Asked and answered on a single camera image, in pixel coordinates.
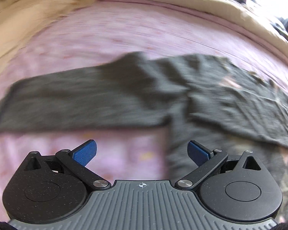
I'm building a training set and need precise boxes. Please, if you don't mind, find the grey argyle knit sweater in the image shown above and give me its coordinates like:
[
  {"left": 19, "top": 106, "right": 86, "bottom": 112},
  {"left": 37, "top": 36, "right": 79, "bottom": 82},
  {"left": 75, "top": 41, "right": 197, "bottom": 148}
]
[{"left": 0, "top": 53, "right": 288, "bottom": 222}]

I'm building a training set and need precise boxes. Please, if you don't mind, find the pink patterned bed sheet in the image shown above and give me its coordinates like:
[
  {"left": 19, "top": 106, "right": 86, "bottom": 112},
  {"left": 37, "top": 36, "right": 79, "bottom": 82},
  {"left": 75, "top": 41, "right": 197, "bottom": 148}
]
[{"left": 0, "top": 2, "right": 288, "bottom": 221}]

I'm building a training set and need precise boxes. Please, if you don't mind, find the beige pillow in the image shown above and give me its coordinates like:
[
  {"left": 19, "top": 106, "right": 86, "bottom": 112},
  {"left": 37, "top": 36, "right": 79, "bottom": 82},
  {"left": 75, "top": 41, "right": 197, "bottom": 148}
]
[{"left": 0, "top": 0, "right": 94, "bottom": 65}]

